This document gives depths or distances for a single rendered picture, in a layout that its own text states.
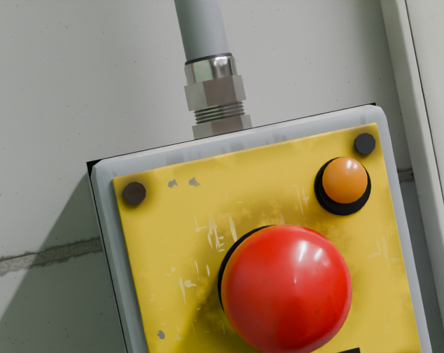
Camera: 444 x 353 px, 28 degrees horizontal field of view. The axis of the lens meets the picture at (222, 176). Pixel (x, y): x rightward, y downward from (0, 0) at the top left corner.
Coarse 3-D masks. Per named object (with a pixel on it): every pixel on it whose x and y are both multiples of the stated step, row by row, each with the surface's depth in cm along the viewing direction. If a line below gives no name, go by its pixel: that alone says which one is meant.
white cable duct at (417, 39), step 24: (384, 0) 35; (408, 0) 35; (432, 0) 35; (384, 24) 36; (408, 24) 35; (432, 24) 35; (408, 48) 35; (432, 48) 35; (408, 72) 35; (432, 72) 35; (408, 96) 35; (432, 96) 35; (408, 120) 36; (432, 120) 35; (408, 144) 36; (432, 144) 35; (432, 168) 35; (432, 192) 35; (432, 216) 35; (432, 240) 36; (432, 264) 36
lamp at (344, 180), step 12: (336, 168) 28; (348, 168) 28; (360, 168) 28; (324, 180) 28; (336, 180) 28; (348, 180) 28; (360, 180) 28; (336, 192) 28; (348, 192) 28; (360, 192) 28
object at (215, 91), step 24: (192, 0) 31; (216, 0) 31; (192, 24) 31; (216, 24) 31; (192, 48) 31; (216, 48) 31; (192, 72) 31; (216, 72) 31; (192, 96) 31; (216, 96) 31; (240, 96) 31; (216, 120) 31; (240, 120) 31
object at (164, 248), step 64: (256, 128) 29; (320, 128) 29; (384, 128) 29; (128, 192) 27; (192, 192) 28; (256, 192) 28; (384, 192) 29; (128, 256) 27; (192, 256) 28; (384, 256) 29; (128, 320) 28; (192, 320) 28; (384, 320) 29
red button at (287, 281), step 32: (288, 224) 27; (256, 256) 26; (288, 256) 25; (320, 256) 26; (224, 288) 26; (256, 288) 25; (288, 288) 25; (320, 288) 26; (256, 320) 25; (288, 320) 25; (320, 320) 26; (288, 352) 26
